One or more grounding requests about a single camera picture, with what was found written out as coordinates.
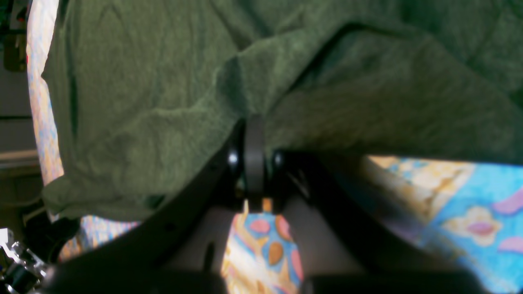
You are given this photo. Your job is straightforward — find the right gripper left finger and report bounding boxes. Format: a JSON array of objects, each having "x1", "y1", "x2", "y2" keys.
[{"x1": 41, "y1": 116, "x2": 265, "y2": 294}]

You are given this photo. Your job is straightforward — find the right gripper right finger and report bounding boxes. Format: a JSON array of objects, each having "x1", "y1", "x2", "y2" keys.
[{"x1": 270, "y1": 151, "x2": 485, "y2": 294}]

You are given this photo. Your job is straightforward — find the dark green long-sleeve shirt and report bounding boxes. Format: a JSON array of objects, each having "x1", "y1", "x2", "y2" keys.
[{"x1": 42, "y1": 0, "x2": 523, "y2": 221}]

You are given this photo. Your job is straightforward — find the colourful patterned tablecloth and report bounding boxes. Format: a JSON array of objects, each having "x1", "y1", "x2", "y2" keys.
[{"x1": 27, "y1": 0, "x2": 522, "y2": 294}]

